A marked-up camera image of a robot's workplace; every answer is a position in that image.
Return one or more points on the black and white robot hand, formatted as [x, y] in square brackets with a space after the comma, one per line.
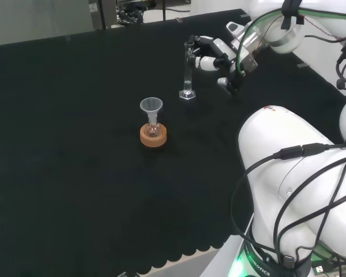
[219, 47]

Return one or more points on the clear glass graduated cylinder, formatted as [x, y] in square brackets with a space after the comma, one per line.
[187, 86]

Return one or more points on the clear tape strip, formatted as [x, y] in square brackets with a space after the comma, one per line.
[179, 20]
[301, 65]
[244, 16]

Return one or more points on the clear plastic funnel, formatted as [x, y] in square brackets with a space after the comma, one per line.
[151, 105]

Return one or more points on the small round-bottom glass flask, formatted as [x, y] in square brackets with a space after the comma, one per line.
[153, 130]

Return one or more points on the black bench cloth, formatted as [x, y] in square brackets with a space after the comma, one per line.
[103, 173]

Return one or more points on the grey cabinet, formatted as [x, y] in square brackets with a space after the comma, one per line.
[43, 20]

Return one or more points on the white mounting plate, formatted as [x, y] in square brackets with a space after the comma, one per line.
[219, 256]

